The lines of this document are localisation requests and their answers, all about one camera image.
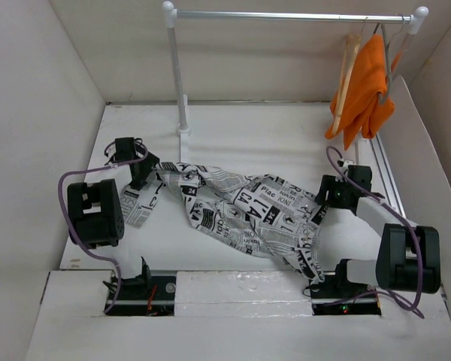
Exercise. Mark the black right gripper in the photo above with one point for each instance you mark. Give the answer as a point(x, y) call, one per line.
point(328, 183)

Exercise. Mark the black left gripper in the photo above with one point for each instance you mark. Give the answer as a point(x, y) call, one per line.
point(149, 164)

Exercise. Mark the newspaper print trousers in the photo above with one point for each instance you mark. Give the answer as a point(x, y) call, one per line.
point(259, 215)

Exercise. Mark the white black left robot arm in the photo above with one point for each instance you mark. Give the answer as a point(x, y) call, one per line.
point(93, 212)

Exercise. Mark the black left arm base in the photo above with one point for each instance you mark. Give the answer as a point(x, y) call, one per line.
point(143, 296)

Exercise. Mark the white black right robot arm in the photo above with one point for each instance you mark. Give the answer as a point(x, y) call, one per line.
point(408, 258)

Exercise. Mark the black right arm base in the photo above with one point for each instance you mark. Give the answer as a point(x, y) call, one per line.
point(341, 298)

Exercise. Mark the orange cloth on hanger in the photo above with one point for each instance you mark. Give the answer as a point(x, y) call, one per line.
point(362, 112)

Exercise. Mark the wooden clothes hanger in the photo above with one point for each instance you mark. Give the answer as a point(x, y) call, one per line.
point(353, 44)

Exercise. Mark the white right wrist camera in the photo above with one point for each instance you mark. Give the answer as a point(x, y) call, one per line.
point(344, 164)

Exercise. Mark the aluminium side rail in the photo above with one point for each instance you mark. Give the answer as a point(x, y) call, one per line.
point(390, 190)

